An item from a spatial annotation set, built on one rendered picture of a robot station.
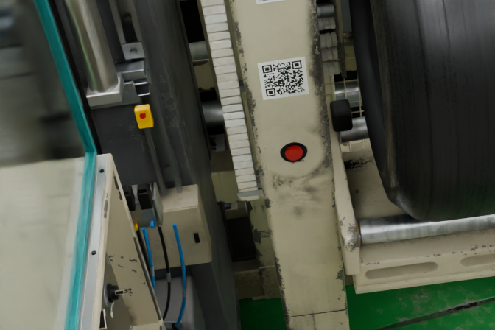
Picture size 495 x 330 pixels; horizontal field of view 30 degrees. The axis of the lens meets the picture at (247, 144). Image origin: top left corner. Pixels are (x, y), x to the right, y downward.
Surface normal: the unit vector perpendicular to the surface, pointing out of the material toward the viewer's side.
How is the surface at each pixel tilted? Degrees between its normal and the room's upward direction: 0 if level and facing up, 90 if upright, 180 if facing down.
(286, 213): 90
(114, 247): 90
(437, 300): 0
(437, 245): 0
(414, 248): 0
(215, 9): 90
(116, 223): 90
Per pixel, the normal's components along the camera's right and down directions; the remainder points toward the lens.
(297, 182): 0.05, 0.65
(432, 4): -0.32, -0.04
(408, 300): -0.14, -0.75
